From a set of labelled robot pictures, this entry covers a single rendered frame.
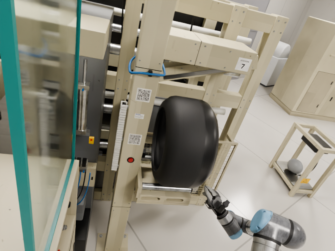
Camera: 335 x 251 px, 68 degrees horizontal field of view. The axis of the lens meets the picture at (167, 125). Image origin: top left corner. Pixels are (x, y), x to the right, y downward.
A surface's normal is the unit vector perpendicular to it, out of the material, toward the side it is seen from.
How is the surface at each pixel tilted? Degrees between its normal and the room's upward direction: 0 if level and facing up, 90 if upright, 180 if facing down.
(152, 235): 0
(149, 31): 90
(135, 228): 0
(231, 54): 90
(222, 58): 90
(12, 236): 0
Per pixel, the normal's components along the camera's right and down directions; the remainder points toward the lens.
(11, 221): 0.22, -0.83
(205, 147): 0.23, 0.01
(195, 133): 0.25, -0.21
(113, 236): 0.13, 0.55
